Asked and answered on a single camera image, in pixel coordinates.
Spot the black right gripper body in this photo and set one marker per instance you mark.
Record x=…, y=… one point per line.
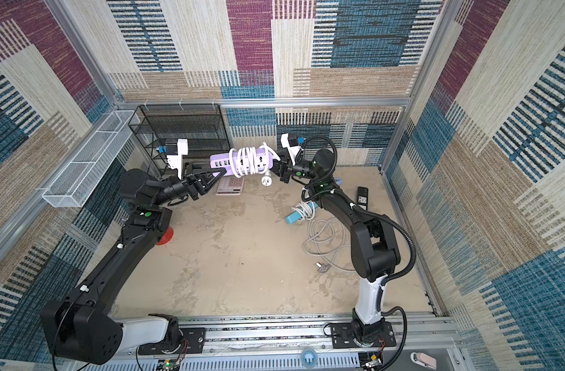
x=285, y=168

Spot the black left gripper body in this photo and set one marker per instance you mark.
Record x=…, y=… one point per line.
x=193, y=192

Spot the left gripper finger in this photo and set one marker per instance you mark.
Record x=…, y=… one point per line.
x=209, y=181
x=205, y=170

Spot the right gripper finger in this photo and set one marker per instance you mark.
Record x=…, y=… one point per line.
x=275, y=169
x=272, y=152

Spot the purple power strip with cord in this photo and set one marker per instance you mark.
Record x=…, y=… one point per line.
x=246, y=161

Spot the black power strip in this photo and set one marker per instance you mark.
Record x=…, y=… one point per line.
x=362, y=197

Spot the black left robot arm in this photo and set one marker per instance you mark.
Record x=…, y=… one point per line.
x=78, y=327

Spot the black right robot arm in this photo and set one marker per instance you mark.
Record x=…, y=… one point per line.
x=374, y=250

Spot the pink calculator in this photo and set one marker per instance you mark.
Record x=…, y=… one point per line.
x=230, y=186

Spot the red pen cup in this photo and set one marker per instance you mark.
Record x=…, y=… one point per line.
x=167, y=237

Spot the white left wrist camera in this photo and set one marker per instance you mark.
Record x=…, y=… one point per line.
x=174, y=154

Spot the black wire mesh shelf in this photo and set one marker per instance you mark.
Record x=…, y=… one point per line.
x=203, y=125

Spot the teal power strip with cord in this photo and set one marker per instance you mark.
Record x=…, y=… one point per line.
x=301, y=212

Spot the white wire mesh basket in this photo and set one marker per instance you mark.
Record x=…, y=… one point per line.
x=73, y=186

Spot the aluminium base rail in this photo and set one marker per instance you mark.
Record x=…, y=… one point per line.
x=300, y=342

